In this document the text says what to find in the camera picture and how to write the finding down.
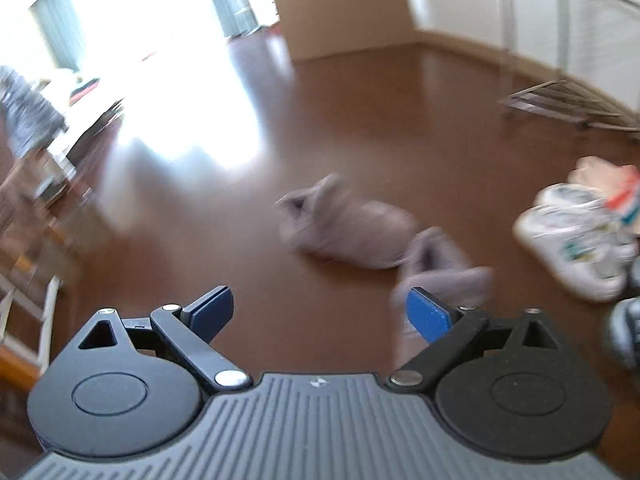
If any brown fleece slipper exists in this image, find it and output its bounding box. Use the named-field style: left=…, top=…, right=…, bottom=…
left=275, top=174, right=418, bottom=268
left=390, top=227, right=493, bottom=366

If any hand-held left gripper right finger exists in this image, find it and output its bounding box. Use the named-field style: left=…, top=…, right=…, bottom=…
left=386, top=286, right=562, bottom=393

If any cardboard sheet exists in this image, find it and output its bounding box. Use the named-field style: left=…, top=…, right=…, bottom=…
left=265, top=0, right=416, bottom=63

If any white sneaker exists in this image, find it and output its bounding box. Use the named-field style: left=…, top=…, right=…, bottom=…
left=515, top=204, right=638, bottom=303
left=535, top=182, right=640, bottom=241

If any silver puffer jacket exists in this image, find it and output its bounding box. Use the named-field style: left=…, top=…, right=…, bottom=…
left=0, top=65, right=68, bottom=158

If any white sofa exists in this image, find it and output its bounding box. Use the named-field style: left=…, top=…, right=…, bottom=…
left=50, top=67, right=126, bottom=128

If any chair with quilted brown cover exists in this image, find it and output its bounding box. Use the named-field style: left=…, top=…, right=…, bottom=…
left=0, top=150, right=96, bottom=281

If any metal corner shoe rack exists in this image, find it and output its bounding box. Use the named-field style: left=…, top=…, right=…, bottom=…
left=492, top=0, right=640, bottom=133

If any striped slide sandal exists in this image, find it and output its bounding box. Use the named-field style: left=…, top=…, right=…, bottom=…
left=602, top=180, right=640, bottom=235
left=570, top=156, right=640, bottom=211

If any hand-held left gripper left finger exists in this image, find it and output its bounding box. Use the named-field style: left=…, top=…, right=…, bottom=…
left=76, top=285, right=252, bottom=394

